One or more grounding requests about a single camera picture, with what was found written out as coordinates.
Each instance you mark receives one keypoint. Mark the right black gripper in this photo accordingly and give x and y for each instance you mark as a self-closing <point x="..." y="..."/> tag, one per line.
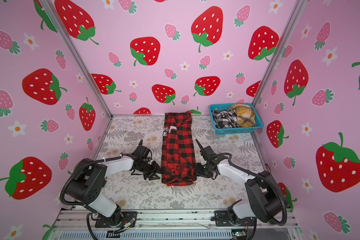
<point x="198" y="172"/>

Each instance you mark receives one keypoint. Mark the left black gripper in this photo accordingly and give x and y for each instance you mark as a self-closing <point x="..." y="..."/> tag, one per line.
<point x="155" y="169"/>

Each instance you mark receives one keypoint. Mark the red black plaid shirt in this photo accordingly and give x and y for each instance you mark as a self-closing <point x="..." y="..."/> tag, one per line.
<point x="178" y="153"/>

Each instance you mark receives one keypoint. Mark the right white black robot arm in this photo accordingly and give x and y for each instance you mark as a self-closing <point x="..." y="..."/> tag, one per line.
<point x="266" y="202"/>

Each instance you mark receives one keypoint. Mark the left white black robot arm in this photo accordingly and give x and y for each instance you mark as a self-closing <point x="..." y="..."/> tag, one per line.
<point x="84" y="186"/>

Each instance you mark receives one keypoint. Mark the white black plaid shirt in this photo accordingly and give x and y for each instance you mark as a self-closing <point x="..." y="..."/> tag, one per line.
<point x="225" y="119"/>

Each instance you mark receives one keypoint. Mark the teal plastic basket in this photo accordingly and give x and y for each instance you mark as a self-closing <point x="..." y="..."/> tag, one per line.
<point x="239" y="130"/>

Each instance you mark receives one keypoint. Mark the yellow plaid shirt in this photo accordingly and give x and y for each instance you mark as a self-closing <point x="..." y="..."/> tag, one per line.
<point x="245" y="115"/>

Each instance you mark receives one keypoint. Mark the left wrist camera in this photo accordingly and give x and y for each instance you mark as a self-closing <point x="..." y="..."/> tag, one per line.
<point x="143" y="152"/>

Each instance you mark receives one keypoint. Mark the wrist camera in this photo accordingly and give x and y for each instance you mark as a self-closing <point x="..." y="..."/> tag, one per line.
<point x="143" y="152"/>
<point x="207" y="153"/>

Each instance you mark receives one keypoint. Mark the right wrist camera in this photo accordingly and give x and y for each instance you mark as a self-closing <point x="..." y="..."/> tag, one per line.
<point x="207" y="153"/>

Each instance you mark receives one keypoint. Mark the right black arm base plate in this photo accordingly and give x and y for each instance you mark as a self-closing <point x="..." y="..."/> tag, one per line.
<point x="226" y="218"/>

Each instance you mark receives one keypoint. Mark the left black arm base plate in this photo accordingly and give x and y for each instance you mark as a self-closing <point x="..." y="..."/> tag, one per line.
<point x="117" y="220"/>

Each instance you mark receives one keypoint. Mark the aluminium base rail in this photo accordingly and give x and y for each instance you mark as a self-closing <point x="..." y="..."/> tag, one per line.
<point x="75" y="220"/>

